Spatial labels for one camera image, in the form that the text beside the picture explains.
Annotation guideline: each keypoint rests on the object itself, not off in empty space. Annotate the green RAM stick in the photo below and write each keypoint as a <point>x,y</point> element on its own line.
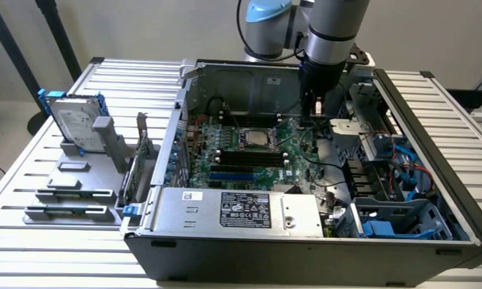
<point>64,211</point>
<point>73,194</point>

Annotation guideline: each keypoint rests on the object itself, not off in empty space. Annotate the silver hard disk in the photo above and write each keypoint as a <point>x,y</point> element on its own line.
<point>77,120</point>

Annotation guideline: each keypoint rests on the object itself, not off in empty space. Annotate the black long expansion slot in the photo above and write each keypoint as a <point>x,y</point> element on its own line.
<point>231,169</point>

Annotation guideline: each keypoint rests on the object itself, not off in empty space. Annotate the grey metal disk bay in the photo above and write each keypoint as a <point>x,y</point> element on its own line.
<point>368,141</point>

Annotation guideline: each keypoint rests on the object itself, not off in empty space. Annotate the green graphics card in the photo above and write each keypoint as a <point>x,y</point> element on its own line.
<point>137,168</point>

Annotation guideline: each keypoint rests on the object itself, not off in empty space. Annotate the silver square CPU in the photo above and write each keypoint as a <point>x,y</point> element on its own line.
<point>256,137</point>

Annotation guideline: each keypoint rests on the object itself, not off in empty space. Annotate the grey parts rack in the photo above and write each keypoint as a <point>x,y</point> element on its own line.
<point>68,176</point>

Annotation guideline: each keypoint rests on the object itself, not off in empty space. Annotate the blue disk carrier frame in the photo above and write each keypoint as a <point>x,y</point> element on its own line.
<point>103,103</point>

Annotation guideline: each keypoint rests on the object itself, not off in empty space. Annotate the black RAM slot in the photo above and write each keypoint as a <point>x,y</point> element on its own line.
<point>251,155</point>
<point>251,159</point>
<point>248,121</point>
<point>248,116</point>
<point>251,151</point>
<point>251,163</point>

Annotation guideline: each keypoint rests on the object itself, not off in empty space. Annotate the black short expansion slot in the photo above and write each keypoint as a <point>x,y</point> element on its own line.
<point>213,184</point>

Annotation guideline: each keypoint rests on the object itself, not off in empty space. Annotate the green motherboard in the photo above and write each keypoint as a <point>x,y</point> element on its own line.
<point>267,178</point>

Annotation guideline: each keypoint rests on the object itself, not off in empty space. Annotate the grey lower disk bay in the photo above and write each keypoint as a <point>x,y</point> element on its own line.
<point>410,213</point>

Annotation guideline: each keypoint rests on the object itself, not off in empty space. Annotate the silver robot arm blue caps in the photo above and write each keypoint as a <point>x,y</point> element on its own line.
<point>332,27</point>

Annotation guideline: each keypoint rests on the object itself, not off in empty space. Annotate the black stand pole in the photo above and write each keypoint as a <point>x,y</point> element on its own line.
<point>12,54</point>
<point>61,39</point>

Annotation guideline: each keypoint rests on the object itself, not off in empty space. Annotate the blue plastic bay carrier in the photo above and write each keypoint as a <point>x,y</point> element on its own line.
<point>376,230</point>

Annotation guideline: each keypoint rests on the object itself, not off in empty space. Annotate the thin metal locking lever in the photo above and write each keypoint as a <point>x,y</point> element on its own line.
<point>284,136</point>

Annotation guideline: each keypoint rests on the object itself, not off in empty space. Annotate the black open PC case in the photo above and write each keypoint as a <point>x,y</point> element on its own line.
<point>264,259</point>

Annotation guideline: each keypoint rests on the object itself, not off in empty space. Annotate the metal CPU socket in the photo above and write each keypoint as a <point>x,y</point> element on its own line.
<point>243,141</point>

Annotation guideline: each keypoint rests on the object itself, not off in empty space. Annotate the black white bracket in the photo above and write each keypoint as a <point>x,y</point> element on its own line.
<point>360,57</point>

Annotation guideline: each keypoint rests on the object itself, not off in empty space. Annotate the black table corner cap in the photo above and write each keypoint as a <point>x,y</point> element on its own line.
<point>96,60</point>
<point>426,75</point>

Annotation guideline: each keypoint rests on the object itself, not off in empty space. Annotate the blue expansion slot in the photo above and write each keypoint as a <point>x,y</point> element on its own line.
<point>229,177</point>

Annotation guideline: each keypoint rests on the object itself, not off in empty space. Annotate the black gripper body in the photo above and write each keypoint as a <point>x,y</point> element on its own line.
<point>320,76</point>

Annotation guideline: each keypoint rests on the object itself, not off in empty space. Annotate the blue case latch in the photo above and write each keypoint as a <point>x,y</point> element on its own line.
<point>129,210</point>

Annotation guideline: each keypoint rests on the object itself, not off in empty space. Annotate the grey power supply box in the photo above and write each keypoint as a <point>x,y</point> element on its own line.
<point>203,218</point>

